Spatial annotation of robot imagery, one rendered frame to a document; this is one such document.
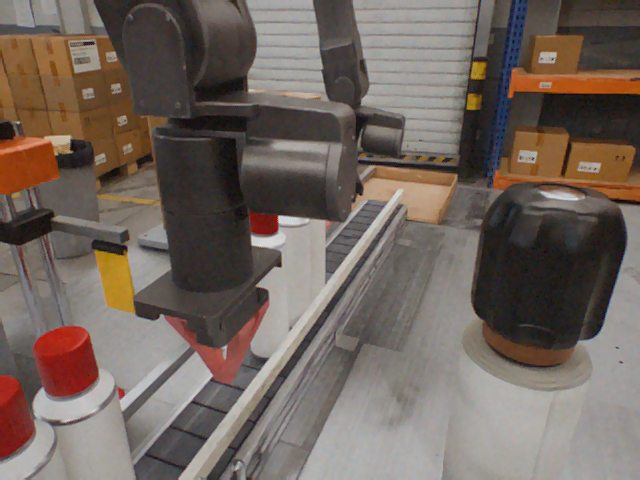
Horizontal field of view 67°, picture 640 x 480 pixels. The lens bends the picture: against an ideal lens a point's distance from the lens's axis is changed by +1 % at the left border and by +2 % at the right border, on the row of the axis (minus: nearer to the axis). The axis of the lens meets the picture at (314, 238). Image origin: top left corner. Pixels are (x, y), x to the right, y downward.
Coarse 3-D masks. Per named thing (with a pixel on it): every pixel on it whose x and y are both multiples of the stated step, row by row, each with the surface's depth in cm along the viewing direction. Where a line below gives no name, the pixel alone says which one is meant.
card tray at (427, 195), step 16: (384, 176) 145; (400, 176) 144; (416, 176) 142; (432, 176) 140; (448, 176) 138; (368, 192) 134; (384, 192) 134; (416, 192) 134; (432, 192) 134; (448, 192) 123; (352, 208) 123; (416, 208) 123; (432, 208) 123
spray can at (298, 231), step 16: (288, 224) 60; (304, 224) 61; (288, 240) 61; (304, 240) 62; (288, 256) 62; (304, 256) 63; (288, 272) 63; (304, 272) 64; (288, 288) 64; (304, 288) 65; (288, 304) 65; (304, 304) 66
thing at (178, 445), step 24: (360, 216) 105; (336, 240) 94; (336, 264) 85; (360, 264) 85; (312, 336) 66; (264, 360) 61; (288, 360) 61; (216, 384) 57; (240, 384) 57; (192, 408) 53; (216, 408) 53; (264, 408) 54; (168, 432) 50; (192, 432) 50; (240, 432) 50; (144, 456) 48; (168, 456) 48; (192, 456) 48
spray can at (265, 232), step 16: (256, 224) 54; (272, 224) 54; (256, 240) 54; (272, 240) 55; (272, 272) 56; (272, 288) 56; (272, 304) 57; (272, 320) 58; (288, 320) 61; (256, 336) 60; (272, 336) 59; (256, 352) 61; (272, 352) 60
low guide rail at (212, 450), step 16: (400, 192) 110; (384, 208) 100; (368, 240) 87; (352, 256) 80; (336, 272) 75; (336, 288) 73; (320, 304) 67; (304, 320) 63; (288, 336) 60; (304, 336) 62; (288, 352) 58; (272, 368) 54; (256, 384) 52; (240, 400) 50; (256, 400) 51; (240, 416) 48; (224, 432) 46; (208, 448) 44; (224, 448) 46; (192, 464) 43; (208, 464) 43
